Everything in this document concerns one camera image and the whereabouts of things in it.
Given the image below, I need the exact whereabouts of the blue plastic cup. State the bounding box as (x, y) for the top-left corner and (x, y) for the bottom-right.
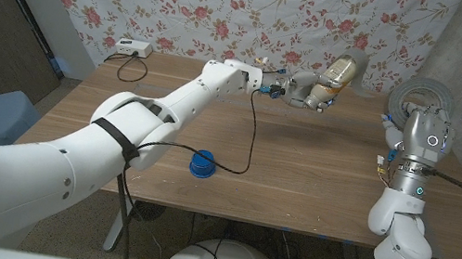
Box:
(187, 148), (220, 181)

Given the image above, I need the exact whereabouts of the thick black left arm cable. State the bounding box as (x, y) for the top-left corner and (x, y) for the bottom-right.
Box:
(103, 171), (145, 259)

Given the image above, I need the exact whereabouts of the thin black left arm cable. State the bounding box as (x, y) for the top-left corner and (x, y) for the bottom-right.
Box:
(132, 69), (265, 177)

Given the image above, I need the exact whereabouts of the black round fan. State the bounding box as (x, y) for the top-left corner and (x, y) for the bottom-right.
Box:
(131, 200), (167, 226)

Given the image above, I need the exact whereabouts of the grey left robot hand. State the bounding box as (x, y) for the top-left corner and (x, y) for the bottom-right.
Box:
(280, 66), (340, 116)

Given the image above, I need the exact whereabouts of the beige bottle with silver cap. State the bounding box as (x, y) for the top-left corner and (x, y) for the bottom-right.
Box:
(302, 48), (362, 118)

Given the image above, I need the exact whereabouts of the black power strip cable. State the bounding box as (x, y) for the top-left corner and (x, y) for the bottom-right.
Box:
(100, 49), (151, 87)

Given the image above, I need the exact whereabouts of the grey duct tape roll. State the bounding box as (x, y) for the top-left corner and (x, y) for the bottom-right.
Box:
(330, 44), (462, 138)

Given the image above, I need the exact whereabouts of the white power adapter box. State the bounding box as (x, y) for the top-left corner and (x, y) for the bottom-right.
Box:
(113, 36), (155, 59)

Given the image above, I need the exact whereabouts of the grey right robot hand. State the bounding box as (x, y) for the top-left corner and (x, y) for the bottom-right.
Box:
(374, 97), (460, 171)

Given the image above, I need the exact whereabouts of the floral backdrop cloth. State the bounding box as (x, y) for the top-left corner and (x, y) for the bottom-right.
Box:
(6, 0), (462, 124)

